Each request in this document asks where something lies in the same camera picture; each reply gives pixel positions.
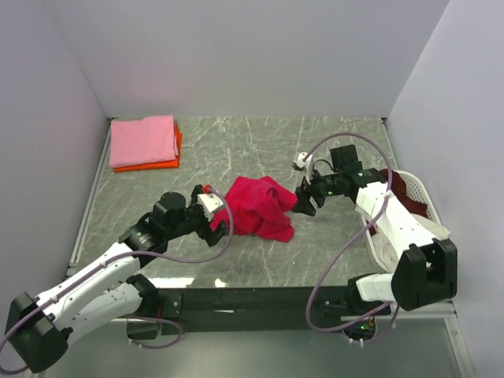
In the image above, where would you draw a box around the folded orange t-shirt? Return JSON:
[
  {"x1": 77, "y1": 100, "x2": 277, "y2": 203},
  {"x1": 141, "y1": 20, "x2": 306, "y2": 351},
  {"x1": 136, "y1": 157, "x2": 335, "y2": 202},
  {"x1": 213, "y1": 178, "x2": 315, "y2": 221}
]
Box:
[{"x1": 113, "y1": 121, "x2": 183, "y2": 173}]

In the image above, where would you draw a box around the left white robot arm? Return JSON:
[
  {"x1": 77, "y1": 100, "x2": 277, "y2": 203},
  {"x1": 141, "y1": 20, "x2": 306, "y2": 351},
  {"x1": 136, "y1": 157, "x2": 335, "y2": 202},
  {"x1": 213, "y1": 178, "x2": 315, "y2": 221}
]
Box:
[{"x1": 1, "y1": 185, "x2": 234, "y2": 373}]

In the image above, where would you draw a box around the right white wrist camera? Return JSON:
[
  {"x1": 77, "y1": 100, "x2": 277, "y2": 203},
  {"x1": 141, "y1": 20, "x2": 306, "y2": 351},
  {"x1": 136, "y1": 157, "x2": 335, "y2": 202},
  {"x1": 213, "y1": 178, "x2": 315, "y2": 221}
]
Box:
[{"x1": 292, "y1": 152, "x2": 314, "y2": 179}]

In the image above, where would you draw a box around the aluminium frame rail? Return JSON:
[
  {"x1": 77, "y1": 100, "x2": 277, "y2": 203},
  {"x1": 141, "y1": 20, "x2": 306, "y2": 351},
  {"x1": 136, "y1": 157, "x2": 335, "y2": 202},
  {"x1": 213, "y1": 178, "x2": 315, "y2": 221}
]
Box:
[{"x1": 66, "y1": 263, "x2": 460, "y2": 324}]

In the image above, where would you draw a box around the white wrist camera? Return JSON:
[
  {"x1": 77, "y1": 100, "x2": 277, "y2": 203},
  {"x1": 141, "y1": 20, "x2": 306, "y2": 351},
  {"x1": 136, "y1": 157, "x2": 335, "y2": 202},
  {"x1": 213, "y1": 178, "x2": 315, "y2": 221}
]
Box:
[
  {"x1": 197, "y1": 193, "x2": 225, "y2": 218},
  {"x1": 292, "y1": 152, "x2": 314, "y2": 179}
]

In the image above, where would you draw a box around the dark maroon t-shirt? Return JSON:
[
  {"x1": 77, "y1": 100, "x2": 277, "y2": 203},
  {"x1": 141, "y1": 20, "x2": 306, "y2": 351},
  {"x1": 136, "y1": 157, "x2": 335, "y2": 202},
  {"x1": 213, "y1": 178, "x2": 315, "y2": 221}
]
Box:
[{"x1": 391, "y1": 171, "x2": 428, "y2": 218}]

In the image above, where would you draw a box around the cream white t-shirt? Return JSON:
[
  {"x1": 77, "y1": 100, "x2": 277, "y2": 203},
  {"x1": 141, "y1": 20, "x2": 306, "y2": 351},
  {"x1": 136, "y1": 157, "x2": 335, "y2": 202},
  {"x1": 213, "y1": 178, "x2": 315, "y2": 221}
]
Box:
[{"x1": 371, "y1": 199, "x2": 450, "y2": 273}]

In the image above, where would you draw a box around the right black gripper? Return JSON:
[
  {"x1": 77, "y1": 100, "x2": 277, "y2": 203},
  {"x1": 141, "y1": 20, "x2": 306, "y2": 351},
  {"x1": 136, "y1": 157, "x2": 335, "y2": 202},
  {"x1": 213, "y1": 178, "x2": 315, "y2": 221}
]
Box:
[{"x1": 291, "y1": 165, "x2": 343, "y2": 217}]

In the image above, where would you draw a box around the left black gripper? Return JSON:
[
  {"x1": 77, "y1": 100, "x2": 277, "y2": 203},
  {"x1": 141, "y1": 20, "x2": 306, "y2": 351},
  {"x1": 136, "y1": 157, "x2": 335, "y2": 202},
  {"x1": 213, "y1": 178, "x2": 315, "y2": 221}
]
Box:
[{"x1": 166, "y1": 186, "x2": 231, "y2": 245}]

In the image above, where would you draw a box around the folded pink t-shirt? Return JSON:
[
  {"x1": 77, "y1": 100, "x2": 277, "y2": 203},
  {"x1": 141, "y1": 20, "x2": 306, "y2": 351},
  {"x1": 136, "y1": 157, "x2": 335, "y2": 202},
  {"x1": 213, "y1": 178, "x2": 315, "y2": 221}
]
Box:
[{"x1": 109, "y1": 115, "x2": 175, "y2": 168}]

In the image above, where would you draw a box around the crimson red t-shirt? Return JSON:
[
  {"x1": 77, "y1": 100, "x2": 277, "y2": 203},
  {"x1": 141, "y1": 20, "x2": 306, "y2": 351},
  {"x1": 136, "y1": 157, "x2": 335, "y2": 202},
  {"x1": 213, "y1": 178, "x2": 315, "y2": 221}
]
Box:
[{"x1": 225, "y1": 176, "x2": 297, "y2": 243}]

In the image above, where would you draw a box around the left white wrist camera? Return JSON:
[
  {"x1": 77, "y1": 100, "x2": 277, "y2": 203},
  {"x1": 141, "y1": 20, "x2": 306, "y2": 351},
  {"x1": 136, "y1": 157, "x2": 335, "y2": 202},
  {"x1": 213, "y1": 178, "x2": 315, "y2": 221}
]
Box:
[{"x1": 197, "y1": 193, "x2": 225, "y2": 218}]

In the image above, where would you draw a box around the white laundry basket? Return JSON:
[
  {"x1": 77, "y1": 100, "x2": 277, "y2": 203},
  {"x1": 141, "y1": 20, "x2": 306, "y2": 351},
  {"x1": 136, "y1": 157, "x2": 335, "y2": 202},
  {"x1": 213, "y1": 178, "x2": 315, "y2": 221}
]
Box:
[{"x1": 366, "y1": 171, "x2": 450, "y2": 273}]

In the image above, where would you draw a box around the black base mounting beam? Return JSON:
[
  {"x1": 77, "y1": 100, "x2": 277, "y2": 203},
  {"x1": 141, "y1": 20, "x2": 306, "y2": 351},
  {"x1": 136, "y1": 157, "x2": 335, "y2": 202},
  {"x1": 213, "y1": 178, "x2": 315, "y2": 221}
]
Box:
[{"x1": 133, "y1": 286, "x2": 381, "y2": 332}]

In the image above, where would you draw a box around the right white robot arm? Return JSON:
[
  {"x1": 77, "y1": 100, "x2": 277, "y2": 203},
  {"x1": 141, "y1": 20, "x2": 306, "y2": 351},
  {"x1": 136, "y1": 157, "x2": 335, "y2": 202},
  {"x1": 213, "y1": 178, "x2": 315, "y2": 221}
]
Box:
[{"x1": 293, "y1": 145, "x2": 458, "y2": 314}]

